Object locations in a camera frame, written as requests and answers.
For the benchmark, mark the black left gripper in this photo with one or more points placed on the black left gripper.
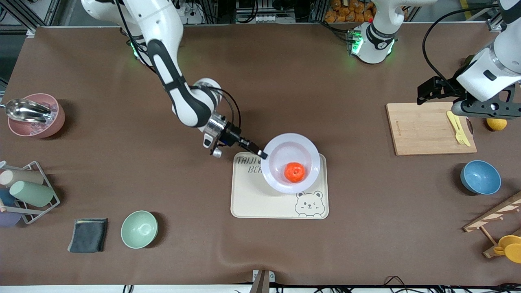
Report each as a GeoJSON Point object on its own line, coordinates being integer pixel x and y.
{"type": "Point", "coordinates": [444, 89]}

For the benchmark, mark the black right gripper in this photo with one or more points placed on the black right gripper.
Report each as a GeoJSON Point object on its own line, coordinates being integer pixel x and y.
{"type": "Point", "coordinates": [233, 135]}

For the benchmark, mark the white round plate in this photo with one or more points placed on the white round plate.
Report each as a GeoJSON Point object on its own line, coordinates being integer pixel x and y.
{"type": "Point", "coordinates": [295, 146]}

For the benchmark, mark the orange mandarin fruit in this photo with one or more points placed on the orange mandarin fruit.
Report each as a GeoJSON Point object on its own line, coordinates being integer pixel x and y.
{"type": "Point", "coordinates": [294, 172]}

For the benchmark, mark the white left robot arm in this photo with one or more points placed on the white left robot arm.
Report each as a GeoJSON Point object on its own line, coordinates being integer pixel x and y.
{"type": "Point", "coordinates": [372, 49]}

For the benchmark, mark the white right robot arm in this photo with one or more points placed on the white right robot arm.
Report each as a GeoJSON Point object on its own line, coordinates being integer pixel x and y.
{"type": "Point", "coordinates": [163, 24]}

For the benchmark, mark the dark green avocado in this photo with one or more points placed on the dark green avocado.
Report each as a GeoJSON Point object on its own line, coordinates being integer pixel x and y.
{"type": "Point", "coordinates": [469, 61]}

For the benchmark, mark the wooden cutting board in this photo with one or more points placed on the wooden cutting board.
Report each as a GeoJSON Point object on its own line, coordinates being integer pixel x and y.
{"type": "Point", "coordinates": [423, 130]}

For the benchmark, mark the cream bear print tray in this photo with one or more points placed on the cream bear print tray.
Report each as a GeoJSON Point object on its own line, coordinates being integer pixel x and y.
{"type": "Point", "coordinates": [260, 203]}

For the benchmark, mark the yellow lemon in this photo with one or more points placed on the yellow lemon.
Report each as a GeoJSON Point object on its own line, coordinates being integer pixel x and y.
{"type": "Point", "coordinates": [496, 124]}

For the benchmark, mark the blue bowl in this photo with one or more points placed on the blue bowl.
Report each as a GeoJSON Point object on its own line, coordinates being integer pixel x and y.
{"type": "Point", "coordinates": [481, 177]}

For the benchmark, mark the pile of oranges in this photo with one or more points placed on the pile of oranges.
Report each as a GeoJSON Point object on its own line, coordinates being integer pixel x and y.
{"type": "Point", "coordinates": [350, 11]}

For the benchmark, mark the wooden mug rack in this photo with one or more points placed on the wooden mug rack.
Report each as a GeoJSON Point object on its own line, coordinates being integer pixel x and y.
{"type": "Point", "coordinates": [494, 213]}

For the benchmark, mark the light green bowl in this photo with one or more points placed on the light green bowl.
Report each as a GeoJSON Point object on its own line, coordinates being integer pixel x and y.
{"type": "Point", "coordinates": [139, 229]}

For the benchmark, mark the white power strip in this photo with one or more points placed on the white power strip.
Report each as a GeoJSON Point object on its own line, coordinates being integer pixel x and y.
{"type": "Point", "coordinates": [191, 12]}

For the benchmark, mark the brown table mat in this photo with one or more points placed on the brown table mat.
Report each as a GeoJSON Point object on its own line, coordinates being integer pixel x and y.
{"type": "Point", "coordinates": [101, 162]}

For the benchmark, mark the yellow mug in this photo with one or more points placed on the yellow mug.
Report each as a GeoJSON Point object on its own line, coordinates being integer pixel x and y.
{"type": "Point", "coordinates": [511, 248]}

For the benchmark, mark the dark grey folded cloth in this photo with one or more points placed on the dark grey folded cloth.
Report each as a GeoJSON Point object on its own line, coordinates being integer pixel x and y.
{"type": "Point", "coordinates": [87, 235]}

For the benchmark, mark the pink bowl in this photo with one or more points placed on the pink bowl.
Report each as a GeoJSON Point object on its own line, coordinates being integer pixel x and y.
{"type": "Point", "coordinates": [53, 126]}

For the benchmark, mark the mint green cup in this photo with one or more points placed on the mint green cup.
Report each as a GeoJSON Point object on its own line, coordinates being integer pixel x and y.
{"type": "Point", "coordinates": [32, 193]}

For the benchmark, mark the beige cup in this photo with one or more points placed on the beige cup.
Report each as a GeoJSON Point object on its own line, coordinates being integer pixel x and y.
{"type": "Point", "coordinates": [24, 177]}

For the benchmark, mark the shiny metal scoop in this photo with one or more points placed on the shiny metal scoop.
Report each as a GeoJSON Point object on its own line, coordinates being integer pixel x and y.
{"type": "Point", "coordinates": [24, 110]}

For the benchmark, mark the blue cup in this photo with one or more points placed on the blue cup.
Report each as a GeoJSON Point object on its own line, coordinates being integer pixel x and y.
{"type": "Point", "coordinates": [6, 197]}

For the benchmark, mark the purple cup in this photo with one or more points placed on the purple cup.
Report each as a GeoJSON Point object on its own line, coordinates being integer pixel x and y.
{"type": "Point", "coordinates": [8, 219]}

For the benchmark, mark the dark grey camera mount bracket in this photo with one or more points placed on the dark grey camera mount bracket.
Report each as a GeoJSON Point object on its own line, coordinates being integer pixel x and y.
{"type": "Point", "coordinates": [494, 108]}

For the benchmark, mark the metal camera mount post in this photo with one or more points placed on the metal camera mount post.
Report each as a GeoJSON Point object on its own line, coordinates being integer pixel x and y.
{"type": "Point", "coordinates": [262, 281]}

